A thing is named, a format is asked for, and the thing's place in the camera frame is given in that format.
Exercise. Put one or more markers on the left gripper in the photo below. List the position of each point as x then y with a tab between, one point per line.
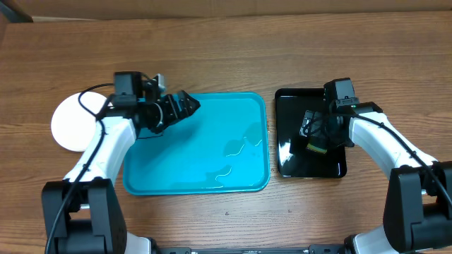
169	101

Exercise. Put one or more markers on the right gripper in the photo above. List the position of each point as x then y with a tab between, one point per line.
318	132

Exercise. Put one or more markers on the green and yellow sponge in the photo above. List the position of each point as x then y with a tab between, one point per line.
319	148

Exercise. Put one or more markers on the white plate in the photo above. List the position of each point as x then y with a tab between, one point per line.
72	126

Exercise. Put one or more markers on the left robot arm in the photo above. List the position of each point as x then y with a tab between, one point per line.
82	213

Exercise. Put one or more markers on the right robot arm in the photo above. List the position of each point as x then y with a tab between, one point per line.
417	213

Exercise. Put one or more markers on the black rectangular water tray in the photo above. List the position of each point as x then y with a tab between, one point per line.
294	159

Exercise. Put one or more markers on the teal plastic serving tray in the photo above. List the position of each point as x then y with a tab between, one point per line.
221	148

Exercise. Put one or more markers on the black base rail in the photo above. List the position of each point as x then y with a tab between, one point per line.
312	249

